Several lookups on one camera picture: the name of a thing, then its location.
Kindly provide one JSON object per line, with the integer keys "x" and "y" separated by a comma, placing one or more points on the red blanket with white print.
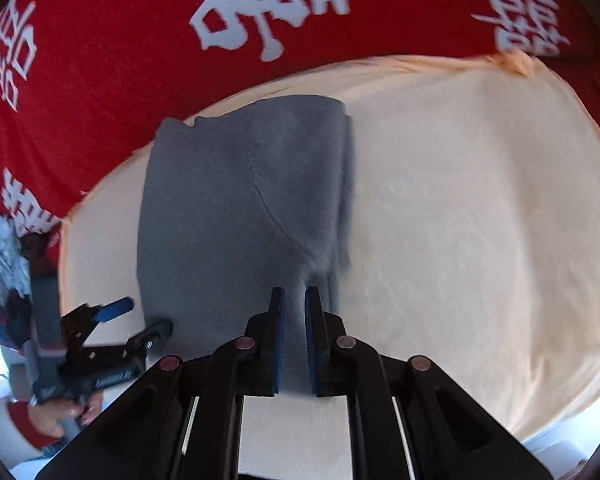
{"x": 130, "y": 60}

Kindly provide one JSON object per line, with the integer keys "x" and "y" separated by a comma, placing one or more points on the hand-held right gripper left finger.
{"x": 278, "y": 340}

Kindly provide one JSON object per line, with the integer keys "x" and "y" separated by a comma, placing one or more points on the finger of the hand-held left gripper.
{"x": 114, "y": 307}
{"x": 152, "y": 332}

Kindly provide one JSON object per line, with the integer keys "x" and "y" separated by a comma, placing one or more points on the person's left hand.
{"x": 55, "y": 417}

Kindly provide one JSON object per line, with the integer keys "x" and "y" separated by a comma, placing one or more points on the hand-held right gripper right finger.
{"x": 312, "y": 340}

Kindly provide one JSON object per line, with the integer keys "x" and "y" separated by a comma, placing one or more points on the person's patterned clothing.
{"x": 2, "y": 265}

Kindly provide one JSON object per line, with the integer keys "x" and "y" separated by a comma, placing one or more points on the person's left forearm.
{"x": 27, "y": 425}

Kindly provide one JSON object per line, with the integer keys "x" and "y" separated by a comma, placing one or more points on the peach cloth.
{"x": 455, "y": 240}

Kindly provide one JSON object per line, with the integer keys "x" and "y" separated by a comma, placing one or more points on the grey knit garment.
{"x": 240, "y": 200}

